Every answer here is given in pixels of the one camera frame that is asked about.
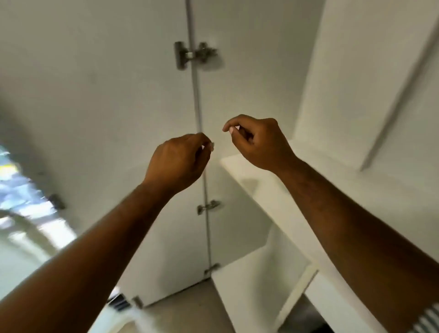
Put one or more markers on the person's striped shirt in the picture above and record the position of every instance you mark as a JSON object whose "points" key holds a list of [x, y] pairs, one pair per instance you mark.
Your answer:
{"points": [[429, 319]]}

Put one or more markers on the person's left hand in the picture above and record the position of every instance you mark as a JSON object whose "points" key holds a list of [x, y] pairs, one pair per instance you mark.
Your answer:
{"points": [[175, 164]]}

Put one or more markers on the metal door hinge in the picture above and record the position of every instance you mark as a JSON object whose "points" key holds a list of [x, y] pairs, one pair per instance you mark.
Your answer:
{"points": [[212, 269], [194, 53], [209, 206]]}

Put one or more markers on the sheer white curtain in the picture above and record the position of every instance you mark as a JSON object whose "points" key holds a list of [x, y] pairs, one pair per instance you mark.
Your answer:
{"points": [[27, 219]]}

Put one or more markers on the person's left forearm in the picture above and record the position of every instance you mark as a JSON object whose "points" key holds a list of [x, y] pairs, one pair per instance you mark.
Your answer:
{"points": [[75, 274]]}

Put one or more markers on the white wooden wardrobe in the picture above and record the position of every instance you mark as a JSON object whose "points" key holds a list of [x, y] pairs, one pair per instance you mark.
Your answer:
{"points": [[103, 82]]}

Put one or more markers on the person's right hand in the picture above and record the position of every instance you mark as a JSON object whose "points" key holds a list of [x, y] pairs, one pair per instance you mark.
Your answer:
{"points": [[264, 144]]}

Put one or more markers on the person's right forearm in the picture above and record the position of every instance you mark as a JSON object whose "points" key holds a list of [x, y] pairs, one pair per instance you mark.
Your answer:
{"points": [[363, 240]]}

